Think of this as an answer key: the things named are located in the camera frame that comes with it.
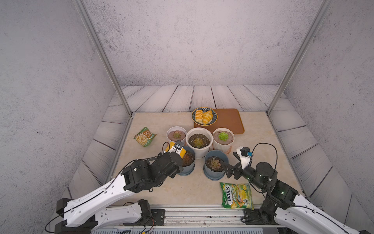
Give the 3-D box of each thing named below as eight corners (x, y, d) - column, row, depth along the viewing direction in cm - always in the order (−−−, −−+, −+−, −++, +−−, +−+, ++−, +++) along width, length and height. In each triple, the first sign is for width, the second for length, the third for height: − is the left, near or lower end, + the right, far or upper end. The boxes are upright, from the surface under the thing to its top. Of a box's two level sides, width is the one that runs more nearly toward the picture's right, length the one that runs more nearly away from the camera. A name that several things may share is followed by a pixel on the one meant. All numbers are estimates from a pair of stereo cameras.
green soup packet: (133, 139, 107) (132, 137, 106) (146, 128, 114) (145, 126, 112) (146, 148, 102) (145, 146, 101) (158, 136, 109) (158, 134, 107)
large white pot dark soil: (186, 160, 95) (185, 150, 85) (186, 139, 106) (186, 127, 96) (212, 160, 95) (214, 150, 85) (209, 139, 106) (211, 127, 96)
